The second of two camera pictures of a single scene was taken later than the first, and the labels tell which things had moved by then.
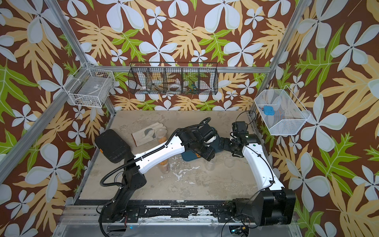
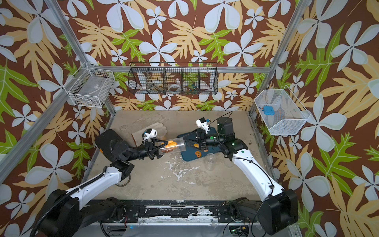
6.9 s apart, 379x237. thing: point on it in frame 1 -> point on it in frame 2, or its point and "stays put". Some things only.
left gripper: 209,154 -> 151,151
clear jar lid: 229,162 stays put
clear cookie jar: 209,165 stays put
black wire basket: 173,78 stays put
